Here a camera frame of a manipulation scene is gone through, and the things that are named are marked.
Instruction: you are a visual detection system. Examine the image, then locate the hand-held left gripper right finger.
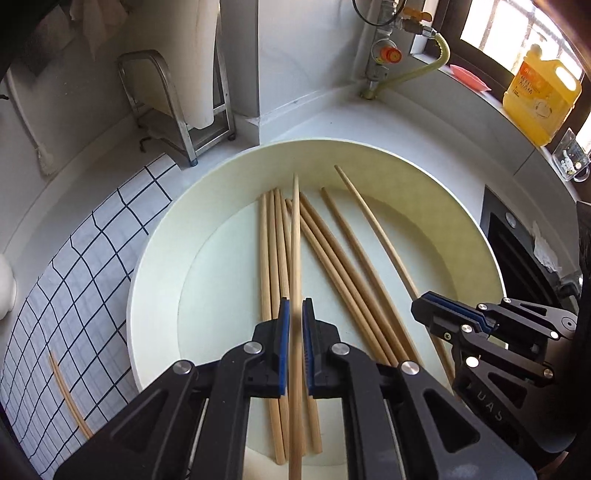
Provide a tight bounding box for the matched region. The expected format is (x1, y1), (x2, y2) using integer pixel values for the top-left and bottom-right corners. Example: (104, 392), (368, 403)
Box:
(301, 298), (539, 480)

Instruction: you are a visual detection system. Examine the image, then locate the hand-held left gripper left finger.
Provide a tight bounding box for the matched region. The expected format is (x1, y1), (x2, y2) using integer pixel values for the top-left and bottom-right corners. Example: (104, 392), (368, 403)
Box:
(53, 298), (291, 480)

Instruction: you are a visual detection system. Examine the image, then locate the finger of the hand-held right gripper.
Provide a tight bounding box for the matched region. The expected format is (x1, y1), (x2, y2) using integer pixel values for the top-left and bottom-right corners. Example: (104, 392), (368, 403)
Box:
(411, 291), (579, 342)
(411, 304), (555, 455)

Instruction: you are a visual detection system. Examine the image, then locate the single wooden chopstick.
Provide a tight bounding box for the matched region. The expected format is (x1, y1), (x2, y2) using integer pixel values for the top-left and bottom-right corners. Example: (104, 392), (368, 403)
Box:
(48, 351), (93, 439)
(286, 173), (305, 480)

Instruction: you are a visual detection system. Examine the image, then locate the cream oval tray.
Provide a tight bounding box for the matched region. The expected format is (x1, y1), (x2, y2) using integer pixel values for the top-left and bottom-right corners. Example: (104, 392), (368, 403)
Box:
(126, 138), (506, 467)

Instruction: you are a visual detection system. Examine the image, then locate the pile of wooden chopsticks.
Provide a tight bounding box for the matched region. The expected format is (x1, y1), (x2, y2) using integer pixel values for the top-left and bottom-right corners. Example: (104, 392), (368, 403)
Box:
(257, 165), (458, 464)

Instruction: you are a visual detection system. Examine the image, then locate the black stove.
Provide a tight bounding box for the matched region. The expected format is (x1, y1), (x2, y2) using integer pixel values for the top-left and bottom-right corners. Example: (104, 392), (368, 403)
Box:
(480, 185), (591, 324)

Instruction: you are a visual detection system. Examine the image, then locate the crumpled white tissue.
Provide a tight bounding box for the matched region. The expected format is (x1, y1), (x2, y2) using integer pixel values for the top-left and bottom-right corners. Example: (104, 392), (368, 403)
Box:
(531, 222), (561, 273)

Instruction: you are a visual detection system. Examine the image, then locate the clear glass cup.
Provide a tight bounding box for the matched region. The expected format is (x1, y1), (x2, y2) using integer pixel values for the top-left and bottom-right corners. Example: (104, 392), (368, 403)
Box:
(551, 129), (591, 183)

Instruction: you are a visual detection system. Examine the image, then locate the white blue checked cloth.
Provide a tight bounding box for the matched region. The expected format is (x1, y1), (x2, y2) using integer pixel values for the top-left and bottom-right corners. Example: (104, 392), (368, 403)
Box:
(0, 152), (178, 480)

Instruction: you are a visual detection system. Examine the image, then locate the yellow detergent jug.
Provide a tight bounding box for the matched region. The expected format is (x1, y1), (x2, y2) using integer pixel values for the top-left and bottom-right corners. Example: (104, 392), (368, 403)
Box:
(502, 44), (583, 147)

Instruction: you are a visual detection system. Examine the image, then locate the red dish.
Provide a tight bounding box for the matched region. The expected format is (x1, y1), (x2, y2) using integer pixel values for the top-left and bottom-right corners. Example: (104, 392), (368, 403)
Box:
(450, 65), (491, 92)

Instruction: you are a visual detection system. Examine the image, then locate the metal rack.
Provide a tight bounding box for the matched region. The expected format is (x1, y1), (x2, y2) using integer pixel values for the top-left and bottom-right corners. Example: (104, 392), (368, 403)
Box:
(115, 50), (237, 167)

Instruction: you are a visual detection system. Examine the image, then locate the large white bowl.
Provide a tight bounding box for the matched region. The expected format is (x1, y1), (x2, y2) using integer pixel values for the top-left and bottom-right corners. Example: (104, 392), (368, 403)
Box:
(0, 254), (17, 319)

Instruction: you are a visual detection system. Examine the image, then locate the white cutting board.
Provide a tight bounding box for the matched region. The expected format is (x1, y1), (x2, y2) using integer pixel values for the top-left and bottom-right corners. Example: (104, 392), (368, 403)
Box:
(190, 0), (219, 130)

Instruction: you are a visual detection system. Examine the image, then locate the window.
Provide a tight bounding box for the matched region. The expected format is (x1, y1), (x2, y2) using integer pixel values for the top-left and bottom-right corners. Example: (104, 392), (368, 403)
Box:
(457, 0), (591, 81)

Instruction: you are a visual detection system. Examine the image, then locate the metal gas pipe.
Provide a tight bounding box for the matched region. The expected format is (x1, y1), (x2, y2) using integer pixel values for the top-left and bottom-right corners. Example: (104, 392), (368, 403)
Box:
(352, 0), (437, 93)

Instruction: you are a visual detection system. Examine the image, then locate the white hanging towel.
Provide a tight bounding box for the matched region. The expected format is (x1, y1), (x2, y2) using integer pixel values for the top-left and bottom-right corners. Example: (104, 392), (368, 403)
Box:
(69, 0), (127, 61)

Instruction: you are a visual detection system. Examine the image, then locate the yellow gas hose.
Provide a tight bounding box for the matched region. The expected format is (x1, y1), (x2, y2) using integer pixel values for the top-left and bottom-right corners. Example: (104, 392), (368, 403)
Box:
(360, 34), (451, 100)

